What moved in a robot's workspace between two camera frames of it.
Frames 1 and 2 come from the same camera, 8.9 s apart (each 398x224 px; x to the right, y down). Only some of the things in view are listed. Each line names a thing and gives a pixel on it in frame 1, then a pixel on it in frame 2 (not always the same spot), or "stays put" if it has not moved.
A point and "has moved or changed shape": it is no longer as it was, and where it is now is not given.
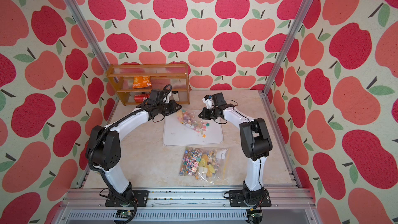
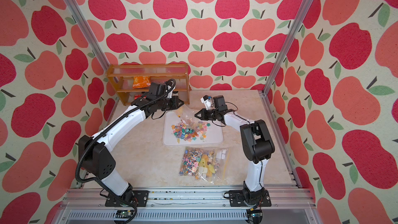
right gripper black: [205, 116] stays put
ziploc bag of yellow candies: [213, 165] stays put
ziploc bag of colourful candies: [190, 120] has moved or changed shape
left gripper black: [173, 109] → [175, 105]
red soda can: [140, 98] stays put
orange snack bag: [141, 81] stays put
